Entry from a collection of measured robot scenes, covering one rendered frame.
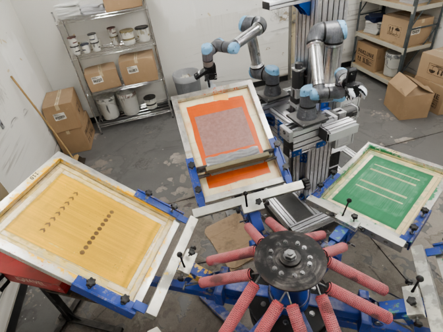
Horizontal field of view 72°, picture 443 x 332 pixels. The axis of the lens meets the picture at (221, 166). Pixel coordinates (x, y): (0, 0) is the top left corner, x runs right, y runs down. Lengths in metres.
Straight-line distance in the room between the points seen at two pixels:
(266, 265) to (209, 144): 0.97
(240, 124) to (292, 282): 1.17
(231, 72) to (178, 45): 1.04
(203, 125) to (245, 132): 0.29
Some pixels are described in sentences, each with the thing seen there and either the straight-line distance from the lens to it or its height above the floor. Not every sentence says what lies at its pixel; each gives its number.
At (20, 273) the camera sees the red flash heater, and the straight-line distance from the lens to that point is 2.04.
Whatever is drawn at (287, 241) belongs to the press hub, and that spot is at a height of 1.32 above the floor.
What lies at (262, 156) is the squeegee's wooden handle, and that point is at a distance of 1.91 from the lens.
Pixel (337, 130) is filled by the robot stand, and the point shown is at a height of 1.17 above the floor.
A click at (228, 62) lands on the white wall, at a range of 5.70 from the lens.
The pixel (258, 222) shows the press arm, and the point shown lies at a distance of 1.81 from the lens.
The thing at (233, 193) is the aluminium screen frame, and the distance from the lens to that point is 1.88.
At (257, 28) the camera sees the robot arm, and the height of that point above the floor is 1.84.
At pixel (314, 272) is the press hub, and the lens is 1.35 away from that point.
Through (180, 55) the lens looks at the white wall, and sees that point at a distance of 5.49.
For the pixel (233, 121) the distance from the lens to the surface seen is 2.12.
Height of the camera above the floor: 2.42
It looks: 37 degrees down
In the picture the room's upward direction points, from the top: 8 degrees counter-clockwise
